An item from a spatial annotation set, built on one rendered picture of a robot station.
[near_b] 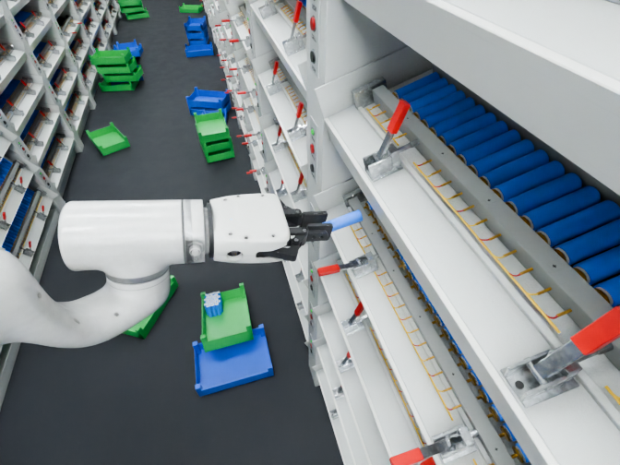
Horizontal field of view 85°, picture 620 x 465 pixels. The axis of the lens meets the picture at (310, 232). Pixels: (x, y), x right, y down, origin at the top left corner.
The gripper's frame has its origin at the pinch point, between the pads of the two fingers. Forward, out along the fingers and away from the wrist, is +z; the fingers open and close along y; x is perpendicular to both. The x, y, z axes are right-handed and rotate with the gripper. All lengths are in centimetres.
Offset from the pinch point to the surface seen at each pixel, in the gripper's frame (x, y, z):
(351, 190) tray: 3.3, 12.7, 11.7
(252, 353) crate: 108, 33, 5
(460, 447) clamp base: 6.6, -30.2, 10.4
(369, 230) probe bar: 3.5, 2.1, 11.3
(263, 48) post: 1, 83, 7
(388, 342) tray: 8.1, -16.1, 8.3
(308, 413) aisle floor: 104, 4, 22
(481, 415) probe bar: 3.0, -28.4, 12.3
